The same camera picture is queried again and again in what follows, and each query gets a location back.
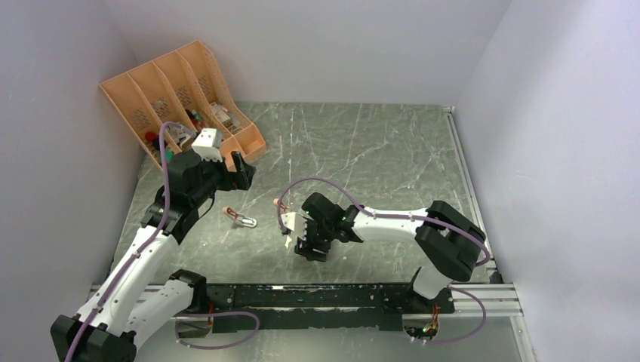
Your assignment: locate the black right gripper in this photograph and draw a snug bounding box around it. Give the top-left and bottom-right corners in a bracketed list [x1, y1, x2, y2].
[294, 216, 335, 262]

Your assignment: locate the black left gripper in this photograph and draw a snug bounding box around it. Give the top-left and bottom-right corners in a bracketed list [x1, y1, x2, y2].
[191, 149, 254, 206]

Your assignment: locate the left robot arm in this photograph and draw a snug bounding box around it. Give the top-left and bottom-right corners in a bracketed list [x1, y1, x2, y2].
[51, 150, 256, 361]

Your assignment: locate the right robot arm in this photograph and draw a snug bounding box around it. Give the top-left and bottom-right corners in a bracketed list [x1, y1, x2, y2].
[279, 192, 490, 312]

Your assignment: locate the red round stamp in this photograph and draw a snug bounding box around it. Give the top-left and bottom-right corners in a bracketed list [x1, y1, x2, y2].
[145, 131, 156, 143]

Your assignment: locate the peach plastic file organizer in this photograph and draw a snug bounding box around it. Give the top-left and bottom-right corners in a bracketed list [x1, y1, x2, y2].
[100, 41, 267, 167]

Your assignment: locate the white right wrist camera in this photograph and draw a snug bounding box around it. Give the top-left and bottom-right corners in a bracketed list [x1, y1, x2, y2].
[280, 212, 307, 241]

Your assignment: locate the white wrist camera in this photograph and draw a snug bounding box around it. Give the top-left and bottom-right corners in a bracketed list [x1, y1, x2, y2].
[280, 212, 307, 241]
[191, 128, 223, 162]

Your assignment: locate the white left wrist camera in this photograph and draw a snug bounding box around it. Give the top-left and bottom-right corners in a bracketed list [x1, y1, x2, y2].
[191, 128, 223, 162]

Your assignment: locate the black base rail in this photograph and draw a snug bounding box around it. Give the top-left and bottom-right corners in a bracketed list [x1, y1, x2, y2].
[180, 283, 454, 333]

